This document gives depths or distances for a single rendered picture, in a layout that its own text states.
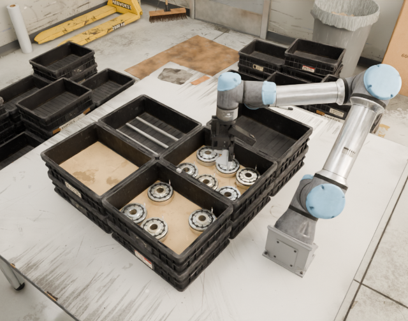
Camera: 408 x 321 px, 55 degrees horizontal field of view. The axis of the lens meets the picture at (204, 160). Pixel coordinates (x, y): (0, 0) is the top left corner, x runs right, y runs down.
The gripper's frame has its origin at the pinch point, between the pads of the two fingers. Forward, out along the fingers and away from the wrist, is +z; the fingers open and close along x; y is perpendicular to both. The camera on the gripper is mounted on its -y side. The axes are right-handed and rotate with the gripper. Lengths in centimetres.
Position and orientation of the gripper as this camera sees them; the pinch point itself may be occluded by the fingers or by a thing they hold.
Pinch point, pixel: (228, 163)
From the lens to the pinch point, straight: 148.0
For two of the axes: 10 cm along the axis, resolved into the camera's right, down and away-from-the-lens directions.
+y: -10.0, 0.1, -0.8
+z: -0.3, 8.2, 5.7
